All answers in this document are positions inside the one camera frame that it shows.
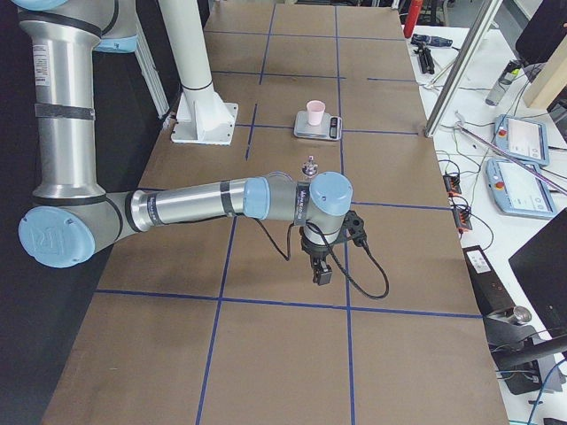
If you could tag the black tripod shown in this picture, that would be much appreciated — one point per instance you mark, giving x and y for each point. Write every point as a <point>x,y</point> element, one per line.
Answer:
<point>424,58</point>

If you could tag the glass sauce bottle metal spout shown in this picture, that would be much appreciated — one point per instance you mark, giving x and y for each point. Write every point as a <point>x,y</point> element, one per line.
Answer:
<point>309,169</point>

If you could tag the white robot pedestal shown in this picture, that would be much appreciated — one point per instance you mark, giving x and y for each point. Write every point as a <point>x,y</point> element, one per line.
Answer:
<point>202,117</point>

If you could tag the red bottle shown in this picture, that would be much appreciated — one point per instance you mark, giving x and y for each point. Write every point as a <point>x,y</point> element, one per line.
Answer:
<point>413,14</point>

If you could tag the clear water bottle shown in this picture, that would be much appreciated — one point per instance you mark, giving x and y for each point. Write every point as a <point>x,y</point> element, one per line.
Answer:
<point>502,84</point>

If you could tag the digital kitchen scale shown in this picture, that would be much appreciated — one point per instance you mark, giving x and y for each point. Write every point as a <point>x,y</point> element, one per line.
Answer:
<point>330,129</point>

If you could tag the orange black connector strip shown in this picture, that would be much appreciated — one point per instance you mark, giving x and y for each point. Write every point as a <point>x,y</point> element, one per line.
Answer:
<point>452,184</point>

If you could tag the teach pendant far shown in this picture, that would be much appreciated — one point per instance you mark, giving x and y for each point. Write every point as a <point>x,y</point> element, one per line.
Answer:
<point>522,138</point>

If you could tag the black box white label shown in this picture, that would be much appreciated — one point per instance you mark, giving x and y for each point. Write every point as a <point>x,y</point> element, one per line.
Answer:
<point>492,297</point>

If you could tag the black monitor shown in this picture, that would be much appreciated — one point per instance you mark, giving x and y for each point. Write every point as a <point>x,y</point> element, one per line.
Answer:
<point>540,269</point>

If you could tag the folded blue umbrella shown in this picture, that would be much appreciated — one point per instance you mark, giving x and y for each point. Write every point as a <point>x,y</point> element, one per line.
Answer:
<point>431,40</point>

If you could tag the pink plastic cup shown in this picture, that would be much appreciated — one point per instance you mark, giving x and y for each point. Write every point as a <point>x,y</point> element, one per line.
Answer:
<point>315,112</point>

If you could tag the teach pendant near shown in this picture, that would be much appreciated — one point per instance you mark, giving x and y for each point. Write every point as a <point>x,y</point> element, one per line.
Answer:
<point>517,191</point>

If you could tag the grabber stick green tip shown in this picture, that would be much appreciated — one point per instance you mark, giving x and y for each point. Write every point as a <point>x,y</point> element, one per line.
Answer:
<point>431,84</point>

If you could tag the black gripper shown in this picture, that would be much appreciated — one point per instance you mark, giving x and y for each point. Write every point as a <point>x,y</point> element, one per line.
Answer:
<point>315,251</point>

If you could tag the aluminium frame post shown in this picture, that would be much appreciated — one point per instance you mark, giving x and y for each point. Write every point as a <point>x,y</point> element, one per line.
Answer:
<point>469,47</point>

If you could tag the teach pendant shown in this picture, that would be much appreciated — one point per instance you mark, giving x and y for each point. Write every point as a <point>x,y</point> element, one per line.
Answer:
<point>522,138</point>
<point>517,191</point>

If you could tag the pink grabber stick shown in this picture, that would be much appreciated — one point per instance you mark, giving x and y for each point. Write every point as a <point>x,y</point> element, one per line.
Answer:
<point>502,153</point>

